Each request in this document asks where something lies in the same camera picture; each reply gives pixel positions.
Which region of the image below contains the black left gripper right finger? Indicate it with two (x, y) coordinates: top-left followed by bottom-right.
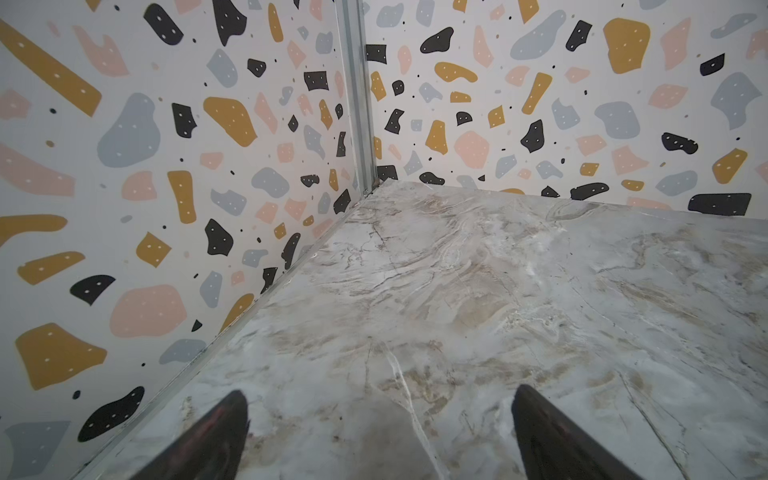
(511, 384), (639, 480)

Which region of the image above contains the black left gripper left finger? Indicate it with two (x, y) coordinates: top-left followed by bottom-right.
(132, 390), (249, 480)

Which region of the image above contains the aluminium corner post left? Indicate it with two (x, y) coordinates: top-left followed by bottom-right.
(335, 0), (378, 197)

